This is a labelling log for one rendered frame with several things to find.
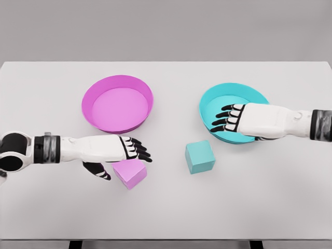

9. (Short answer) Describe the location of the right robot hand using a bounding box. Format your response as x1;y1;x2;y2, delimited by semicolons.
210;102;283;142

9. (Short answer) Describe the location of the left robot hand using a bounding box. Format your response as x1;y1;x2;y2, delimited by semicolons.
77;134;154;182

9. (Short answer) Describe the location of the pink block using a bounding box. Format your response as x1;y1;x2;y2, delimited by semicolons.
112;158;148;190

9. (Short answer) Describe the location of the pink round plate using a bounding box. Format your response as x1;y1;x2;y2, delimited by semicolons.
81;75;154;135

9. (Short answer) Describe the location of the cyan round plate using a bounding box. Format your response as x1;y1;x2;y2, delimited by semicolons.
199;82;271;144

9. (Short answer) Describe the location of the cyan block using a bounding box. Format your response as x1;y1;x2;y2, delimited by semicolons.
185;140;216;175

